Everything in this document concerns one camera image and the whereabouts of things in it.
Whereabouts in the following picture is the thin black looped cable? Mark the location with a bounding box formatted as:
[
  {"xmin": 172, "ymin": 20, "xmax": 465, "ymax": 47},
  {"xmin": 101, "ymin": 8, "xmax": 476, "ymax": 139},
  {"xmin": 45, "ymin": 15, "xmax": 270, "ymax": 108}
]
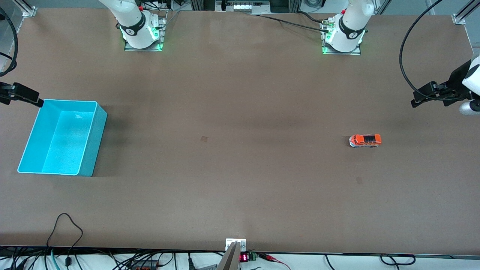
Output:
[{"xmin": 46, "ymin": 213, "xmax": 84, "ymax": 267}]

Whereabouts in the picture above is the white lit rack device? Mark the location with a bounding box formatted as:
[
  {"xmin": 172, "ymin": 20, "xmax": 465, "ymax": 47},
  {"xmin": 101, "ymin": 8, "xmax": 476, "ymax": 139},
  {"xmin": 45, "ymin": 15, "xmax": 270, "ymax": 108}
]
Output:
[{"xmin": 224, "ymin": 0, "xmax": 270, "ymax": 12}]

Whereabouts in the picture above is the red clip lead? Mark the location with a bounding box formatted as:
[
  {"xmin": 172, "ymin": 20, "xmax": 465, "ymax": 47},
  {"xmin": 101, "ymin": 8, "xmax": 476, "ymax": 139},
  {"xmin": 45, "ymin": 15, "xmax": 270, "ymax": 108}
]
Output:
[{"xmin": 259, "ymin": 253, "xmax": 291, "ymax": 270}]

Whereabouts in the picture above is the black coiled floor cable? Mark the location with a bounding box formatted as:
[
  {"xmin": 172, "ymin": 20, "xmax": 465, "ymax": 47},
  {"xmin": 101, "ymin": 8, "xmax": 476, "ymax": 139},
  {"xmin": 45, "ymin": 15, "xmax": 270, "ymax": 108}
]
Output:
[{"xmin": 324, "ymin": 254, "xmax": 416, "ymax": 270}]

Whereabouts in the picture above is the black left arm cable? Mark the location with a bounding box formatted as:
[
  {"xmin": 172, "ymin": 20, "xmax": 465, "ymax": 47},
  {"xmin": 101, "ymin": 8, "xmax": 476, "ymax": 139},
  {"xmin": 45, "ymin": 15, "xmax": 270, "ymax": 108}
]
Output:
[{"xmin": 399, "ymin": 0, "xmax": 450, "ymax": 99}]

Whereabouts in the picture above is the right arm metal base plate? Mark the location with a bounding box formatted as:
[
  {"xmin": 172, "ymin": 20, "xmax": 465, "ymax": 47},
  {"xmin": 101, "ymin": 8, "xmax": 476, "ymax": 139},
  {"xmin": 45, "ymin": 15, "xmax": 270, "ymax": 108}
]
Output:
[{"xmin": 124, "ymin": 10, "xmax": 168, "ymax": 52}]

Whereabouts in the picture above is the grey metal side panel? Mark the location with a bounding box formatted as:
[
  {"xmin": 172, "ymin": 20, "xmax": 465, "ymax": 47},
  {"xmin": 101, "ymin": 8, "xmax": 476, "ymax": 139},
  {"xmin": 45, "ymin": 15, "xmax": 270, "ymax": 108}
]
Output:
[{"xmin": 0, "ymin": 0, "xmax": 25, "ymax": 74}]

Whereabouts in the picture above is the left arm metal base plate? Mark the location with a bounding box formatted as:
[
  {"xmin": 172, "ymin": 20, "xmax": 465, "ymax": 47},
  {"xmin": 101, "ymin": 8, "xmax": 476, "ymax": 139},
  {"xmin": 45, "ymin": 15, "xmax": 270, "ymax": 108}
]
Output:
[{"xmin": 322, "ymin": 19, "xmax": 362, "ymax": 56}]

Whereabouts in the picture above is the aluminium frame corner bracket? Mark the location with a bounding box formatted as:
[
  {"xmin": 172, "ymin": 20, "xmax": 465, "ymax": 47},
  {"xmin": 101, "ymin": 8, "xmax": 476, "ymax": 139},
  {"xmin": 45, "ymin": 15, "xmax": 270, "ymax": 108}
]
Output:
[
  {"xmin": 10, "ymin": 0, "xmax": 38, "ymax": 17},
  {"xmin": 452, "ymin": 0, "xmax": 480, "ymax": 26}
]

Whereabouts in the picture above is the orange toy bus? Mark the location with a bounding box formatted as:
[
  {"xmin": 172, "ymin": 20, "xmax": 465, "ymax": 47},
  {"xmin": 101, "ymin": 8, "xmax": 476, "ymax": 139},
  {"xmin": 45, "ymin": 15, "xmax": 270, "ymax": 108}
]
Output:
[{"xmin": 349, "ymin": 134, "xmax": 382, "ymax": 148}]

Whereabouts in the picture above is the black floor cable bundle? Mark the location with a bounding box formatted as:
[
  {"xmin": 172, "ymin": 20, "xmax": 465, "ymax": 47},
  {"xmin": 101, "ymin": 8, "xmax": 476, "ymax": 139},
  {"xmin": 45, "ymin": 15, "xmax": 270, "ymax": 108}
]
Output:
[{"xmin": 0, "ymin": 246, "xmax": 225, "ymax": 270}]

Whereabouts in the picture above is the blue plastic box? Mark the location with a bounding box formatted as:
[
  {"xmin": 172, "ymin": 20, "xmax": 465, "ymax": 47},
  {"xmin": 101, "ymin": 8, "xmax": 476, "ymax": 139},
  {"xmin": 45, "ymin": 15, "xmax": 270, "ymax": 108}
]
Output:
[{"xmin": 17, "ymin": 99, "xmax": 108, "ymax": 177}]

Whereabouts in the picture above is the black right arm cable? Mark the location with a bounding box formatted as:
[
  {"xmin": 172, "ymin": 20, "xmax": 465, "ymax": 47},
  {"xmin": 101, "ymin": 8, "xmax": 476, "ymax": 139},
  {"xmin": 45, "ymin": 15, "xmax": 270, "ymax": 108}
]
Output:
[{"xmin": 0, "ymin": 7, "xmax": 18, "ymax": 77}]

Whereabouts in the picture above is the black cable to arm base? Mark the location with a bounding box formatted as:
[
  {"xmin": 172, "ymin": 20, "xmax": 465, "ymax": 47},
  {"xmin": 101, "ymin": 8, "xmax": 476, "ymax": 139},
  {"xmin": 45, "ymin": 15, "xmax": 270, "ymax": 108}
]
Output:
[{"xmin": 246, "ymin": 11, "xmax": 332, "ymax": 33}]

